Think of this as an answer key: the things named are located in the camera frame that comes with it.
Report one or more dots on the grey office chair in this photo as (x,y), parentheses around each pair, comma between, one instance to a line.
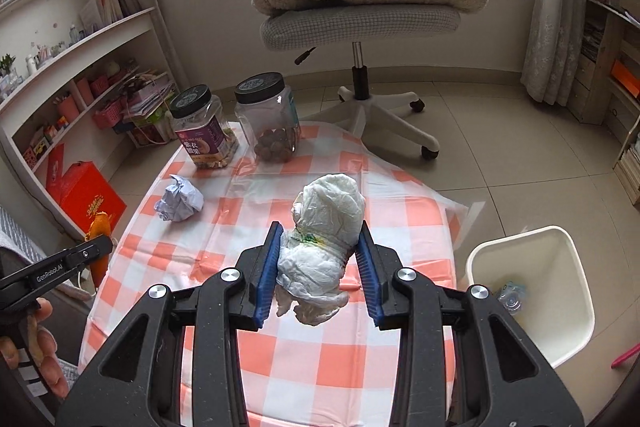
(337,22)

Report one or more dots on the orange white checkered tablecloth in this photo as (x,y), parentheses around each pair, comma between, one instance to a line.
(319,359)

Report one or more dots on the white plastic bag wad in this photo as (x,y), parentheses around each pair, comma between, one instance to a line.
(328,215)

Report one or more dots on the white trash bin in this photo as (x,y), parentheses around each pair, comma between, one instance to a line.
(558,314)

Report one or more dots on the clear plastic water bottle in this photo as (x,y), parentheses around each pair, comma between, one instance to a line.
(512,296)

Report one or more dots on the wooden desk shelf unit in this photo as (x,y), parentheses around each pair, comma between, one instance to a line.
(606,87)

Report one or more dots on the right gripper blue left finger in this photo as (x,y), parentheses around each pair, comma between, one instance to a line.
(264,278)

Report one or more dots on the white wall shelf unit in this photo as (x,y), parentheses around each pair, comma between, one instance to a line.
(132,36)

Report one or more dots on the clear jar with brown nuts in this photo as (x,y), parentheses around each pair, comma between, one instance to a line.
(266,110)

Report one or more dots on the beige window curtain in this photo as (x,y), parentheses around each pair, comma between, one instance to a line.
(554,42)

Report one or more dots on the crumpled white paper ball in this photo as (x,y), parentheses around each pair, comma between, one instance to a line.
(180,201)

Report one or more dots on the pink child chair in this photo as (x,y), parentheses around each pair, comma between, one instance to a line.
(626,356)

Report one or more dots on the orange peel piece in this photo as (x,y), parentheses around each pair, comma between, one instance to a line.
(99,237)

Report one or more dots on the purple label nut jar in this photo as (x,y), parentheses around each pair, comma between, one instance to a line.
(202,129)

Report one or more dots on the red gift box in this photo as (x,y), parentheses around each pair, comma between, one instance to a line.
(81,191)

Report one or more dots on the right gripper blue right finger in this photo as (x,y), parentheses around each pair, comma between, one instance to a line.
(372,286)

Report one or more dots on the person left hand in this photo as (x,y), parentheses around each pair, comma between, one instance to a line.
(43,346)

